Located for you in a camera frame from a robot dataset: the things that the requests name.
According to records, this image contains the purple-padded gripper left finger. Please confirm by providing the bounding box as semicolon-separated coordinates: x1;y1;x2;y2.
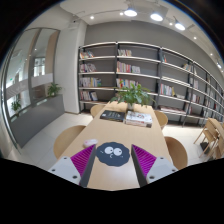
49;145;96;187

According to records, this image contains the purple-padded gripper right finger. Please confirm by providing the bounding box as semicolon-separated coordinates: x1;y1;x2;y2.
131;145;178;187

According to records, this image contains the pink white computer mouse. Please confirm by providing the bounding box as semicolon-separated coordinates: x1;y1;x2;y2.
83;139;98;147

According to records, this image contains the dark round cartoon mouse pad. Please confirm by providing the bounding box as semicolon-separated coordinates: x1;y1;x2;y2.
96;142;130;167

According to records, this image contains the long wooden table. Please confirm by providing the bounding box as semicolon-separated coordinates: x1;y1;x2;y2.
63;102;171;190

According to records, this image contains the wooden chair near left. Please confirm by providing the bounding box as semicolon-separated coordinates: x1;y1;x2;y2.
53;125;85;159

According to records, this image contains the wooden chair near right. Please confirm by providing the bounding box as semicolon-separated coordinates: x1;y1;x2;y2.
165;136;188;170

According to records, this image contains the wooden chair far right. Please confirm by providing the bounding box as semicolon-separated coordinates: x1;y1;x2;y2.
154;110;168;128

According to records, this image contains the white illustrated book stack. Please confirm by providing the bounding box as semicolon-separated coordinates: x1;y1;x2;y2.
125;111;153;127

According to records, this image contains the wooden chair far left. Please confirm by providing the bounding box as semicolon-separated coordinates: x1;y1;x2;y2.
90;104;104;117

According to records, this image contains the dark hardcover book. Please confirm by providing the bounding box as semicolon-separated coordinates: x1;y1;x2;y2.
100;110;125;122

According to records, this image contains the grey low partition counter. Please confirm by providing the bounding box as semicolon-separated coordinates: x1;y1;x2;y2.
11;95;65;147

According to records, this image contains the wooden chair at right edge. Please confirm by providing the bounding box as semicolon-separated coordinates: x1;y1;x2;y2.
195;118;224;154

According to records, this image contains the green potted table plant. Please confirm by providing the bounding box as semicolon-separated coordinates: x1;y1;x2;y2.
110;84;154;107

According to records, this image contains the green plant on ledge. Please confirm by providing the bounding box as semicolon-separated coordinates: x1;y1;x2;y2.
47;83;62;97

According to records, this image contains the green plant by window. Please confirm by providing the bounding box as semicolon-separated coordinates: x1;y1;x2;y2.
11;100;21;116

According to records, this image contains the grey wall bookshelf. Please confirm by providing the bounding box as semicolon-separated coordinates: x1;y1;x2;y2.
78;41;224;126

